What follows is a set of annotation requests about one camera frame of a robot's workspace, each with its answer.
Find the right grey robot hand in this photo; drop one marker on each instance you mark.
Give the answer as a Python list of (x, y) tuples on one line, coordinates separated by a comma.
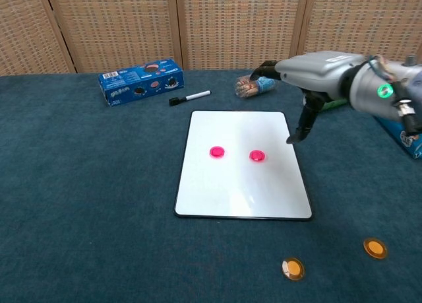
[(313, 72)]

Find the red round magnet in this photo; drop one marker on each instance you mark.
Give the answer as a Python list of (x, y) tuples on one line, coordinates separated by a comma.
[(257, 155), (217, 151)]

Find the orange round magnet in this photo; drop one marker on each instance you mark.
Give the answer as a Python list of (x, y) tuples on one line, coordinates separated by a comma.
[(375, 248), (292, 268)]

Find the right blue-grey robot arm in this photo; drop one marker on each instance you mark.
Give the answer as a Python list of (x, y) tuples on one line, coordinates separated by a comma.
[(369, 91)]

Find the white board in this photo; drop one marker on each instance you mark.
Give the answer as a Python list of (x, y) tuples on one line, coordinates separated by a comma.
[(230, 190)]

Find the green drink can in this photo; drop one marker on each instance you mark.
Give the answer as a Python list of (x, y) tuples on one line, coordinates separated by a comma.
[(334, 104)]

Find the clear jar of biscuit sticks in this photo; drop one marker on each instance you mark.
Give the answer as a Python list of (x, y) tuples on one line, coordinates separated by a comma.
[(247, 90)]

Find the woven bamboo folding screen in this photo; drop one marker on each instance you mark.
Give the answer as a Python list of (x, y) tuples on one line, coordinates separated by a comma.
[(230, 25)]

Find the white marker black cap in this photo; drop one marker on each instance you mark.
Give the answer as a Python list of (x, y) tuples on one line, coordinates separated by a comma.
[(194, 96)]

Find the blue chocolate chip cookie box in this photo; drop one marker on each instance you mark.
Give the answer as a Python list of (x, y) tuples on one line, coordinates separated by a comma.
[(412, 144)]

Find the blue Oreo box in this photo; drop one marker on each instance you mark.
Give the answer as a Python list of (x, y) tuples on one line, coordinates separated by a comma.
[(138, 85)]

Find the dark teal tablecloth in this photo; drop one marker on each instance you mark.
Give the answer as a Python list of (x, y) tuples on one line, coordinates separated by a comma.
[(82, 184)]

